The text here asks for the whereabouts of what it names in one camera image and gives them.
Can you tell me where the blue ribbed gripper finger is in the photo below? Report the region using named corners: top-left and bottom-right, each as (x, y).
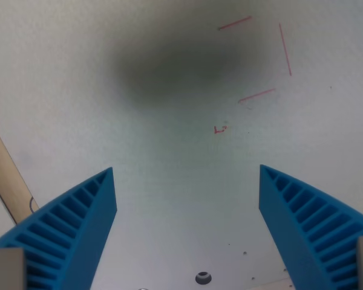
top-left (0, 166), bottom-right (118, 290)
top-left (258, 164), bottom-right (363, 290)

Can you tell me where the light wooden strip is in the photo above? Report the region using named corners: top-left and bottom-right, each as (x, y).
top-left (0, 117), bottom-right (41, 226)

